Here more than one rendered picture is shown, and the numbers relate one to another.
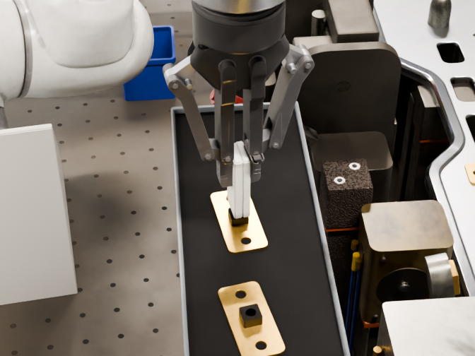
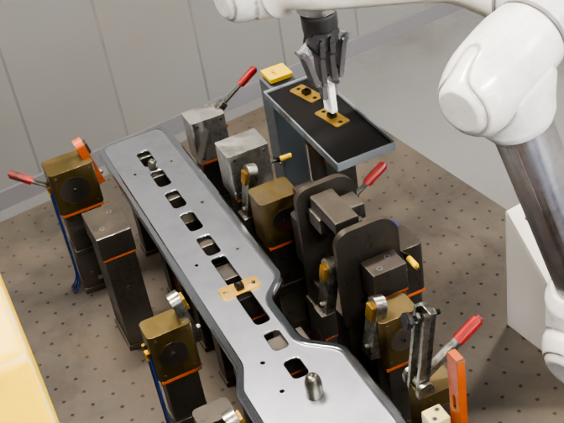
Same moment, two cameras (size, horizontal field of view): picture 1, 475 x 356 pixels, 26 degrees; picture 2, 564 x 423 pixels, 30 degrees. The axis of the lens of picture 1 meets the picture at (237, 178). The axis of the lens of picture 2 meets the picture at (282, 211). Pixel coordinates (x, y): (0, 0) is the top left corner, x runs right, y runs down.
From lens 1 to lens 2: 2.68 m
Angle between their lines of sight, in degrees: 101
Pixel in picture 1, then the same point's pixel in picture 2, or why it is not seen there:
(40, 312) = not seen: hidden behind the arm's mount
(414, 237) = (267, 186)
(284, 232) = (310, 120)
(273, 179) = (327, 135)
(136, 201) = (526, 394)
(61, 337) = (493, 300)
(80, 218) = not seen: hidden behind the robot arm
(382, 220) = (284, 189)
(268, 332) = (298, 92)
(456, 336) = (235, 143)
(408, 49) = (326, 358)
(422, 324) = (249, 142)
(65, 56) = not seen: outside the picture
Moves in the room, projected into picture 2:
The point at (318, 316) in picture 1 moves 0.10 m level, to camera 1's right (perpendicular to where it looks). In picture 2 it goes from (283, 102) to (241, 116)
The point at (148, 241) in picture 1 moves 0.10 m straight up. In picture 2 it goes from (492, 370) to (491, 336)
